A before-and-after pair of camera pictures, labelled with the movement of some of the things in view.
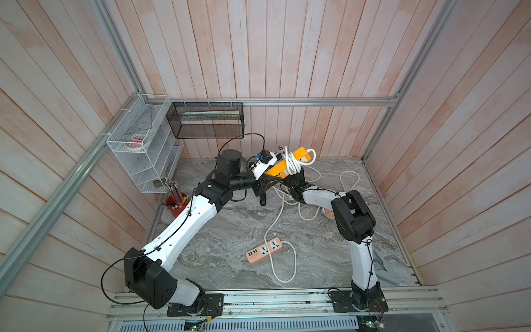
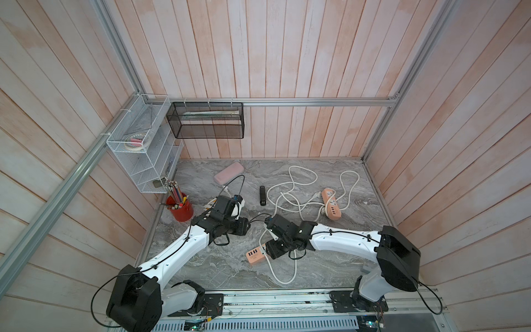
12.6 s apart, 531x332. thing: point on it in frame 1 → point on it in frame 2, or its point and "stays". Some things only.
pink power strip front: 261,252 stays
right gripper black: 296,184 → 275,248
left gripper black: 262,183 → 242,227
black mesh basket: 207,120 stays
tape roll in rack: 135,141 stays
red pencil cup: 176,200 stays
